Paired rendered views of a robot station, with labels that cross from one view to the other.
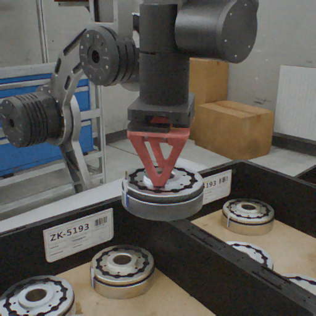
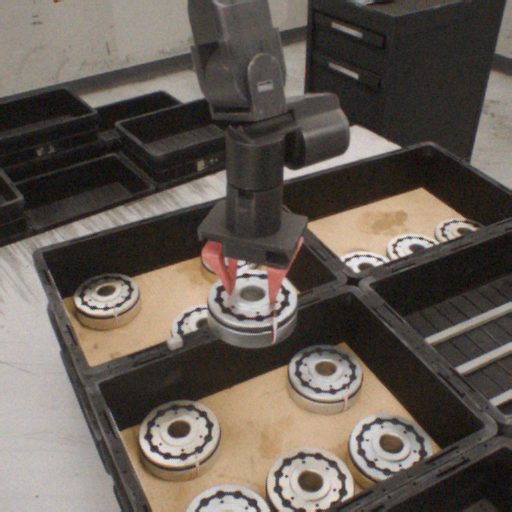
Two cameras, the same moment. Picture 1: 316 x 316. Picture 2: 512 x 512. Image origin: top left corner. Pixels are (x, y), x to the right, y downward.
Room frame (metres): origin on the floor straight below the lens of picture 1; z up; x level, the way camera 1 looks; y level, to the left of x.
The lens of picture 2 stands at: (0.37, 0.53, 1.51)
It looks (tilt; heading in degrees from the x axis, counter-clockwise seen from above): 37 degrees down; 279
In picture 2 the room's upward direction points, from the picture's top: straight up
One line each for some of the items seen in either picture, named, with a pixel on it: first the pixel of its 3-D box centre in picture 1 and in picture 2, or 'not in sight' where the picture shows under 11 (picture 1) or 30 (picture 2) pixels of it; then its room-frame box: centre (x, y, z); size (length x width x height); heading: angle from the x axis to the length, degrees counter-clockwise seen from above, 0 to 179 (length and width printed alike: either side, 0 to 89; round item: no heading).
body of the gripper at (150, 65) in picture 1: (164, 84); (254, 208); (0.46, -0.01, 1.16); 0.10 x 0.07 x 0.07; 170
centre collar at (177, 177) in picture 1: (163, 176); (252, 295); (0.47, -0.01, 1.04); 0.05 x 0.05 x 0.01
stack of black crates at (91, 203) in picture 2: not in sight; (87, 231); (1.21, -1.07, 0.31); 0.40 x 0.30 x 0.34; 45
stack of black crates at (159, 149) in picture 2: not in sight; (190, 181); (0.93, -1.36, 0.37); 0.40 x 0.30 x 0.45; 45
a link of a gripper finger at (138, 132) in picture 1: (161, 145); (262, 265); (0.45, 0.00, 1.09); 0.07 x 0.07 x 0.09; 80
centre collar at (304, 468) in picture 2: not in sight; (310, 482); (0.38, 0.11, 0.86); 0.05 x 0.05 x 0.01
